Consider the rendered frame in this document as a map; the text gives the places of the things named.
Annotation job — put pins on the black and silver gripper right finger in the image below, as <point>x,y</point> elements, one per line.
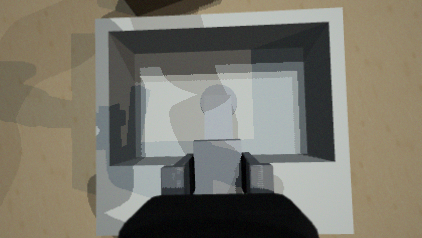
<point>260,175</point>

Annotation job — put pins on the grey square sink basin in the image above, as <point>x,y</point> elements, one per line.
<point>285,72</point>

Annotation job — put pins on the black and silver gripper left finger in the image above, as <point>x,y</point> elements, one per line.
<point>179,179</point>

